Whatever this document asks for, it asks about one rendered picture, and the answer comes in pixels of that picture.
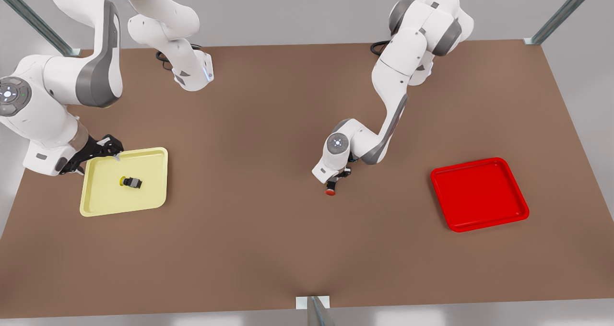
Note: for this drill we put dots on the red-capped black switch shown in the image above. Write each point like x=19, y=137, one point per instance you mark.
x=331, y=188

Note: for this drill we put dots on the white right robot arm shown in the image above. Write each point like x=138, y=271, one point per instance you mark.
x=57, y=81

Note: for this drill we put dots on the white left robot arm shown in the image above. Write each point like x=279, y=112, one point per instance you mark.
x=403, y=62

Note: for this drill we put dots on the yellow tray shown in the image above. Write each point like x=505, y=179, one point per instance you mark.
x=124, y=181

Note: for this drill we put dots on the red tray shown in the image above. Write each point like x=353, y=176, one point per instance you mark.
x=478, y=194

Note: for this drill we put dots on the yellow-capped black switch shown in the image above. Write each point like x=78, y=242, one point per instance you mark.
x=132, y=182

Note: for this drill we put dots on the silver frame post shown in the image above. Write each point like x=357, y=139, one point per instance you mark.
x=561, y=12
x=38, y=21
x=316, y=310

